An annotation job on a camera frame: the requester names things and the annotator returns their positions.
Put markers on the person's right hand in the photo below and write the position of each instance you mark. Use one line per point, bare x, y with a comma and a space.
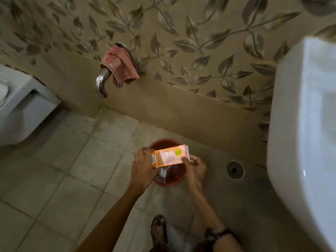
197, 173

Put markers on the person's left hand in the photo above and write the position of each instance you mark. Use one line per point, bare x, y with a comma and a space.
143, 173

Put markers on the orange soap box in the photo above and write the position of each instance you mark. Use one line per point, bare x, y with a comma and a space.
170, 156

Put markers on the white wash basin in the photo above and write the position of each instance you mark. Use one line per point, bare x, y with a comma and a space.
307, 133

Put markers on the person's right forearm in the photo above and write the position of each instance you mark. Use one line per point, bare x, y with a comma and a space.
210, 212

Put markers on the person's left forearm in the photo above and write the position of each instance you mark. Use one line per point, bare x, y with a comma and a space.
110, 223

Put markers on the red plastic bucket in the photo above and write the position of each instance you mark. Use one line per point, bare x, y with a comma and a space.
173, 178

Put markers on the round floor drain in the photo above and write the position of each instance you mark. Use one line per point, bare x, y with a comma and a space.
235, 170

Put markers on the brown sandal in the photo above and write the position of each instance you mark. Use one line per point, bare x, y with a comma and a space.
158, 230

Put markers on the pink checked cloth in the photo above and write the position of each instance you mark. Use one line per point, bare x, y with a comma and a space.
120, 65

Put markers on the white toilet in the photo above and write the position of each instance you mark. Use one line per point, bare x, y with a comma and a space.
23, 102

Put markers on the chrome wall tap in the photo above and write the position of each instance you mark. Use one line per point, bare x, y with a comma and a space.
101, 81

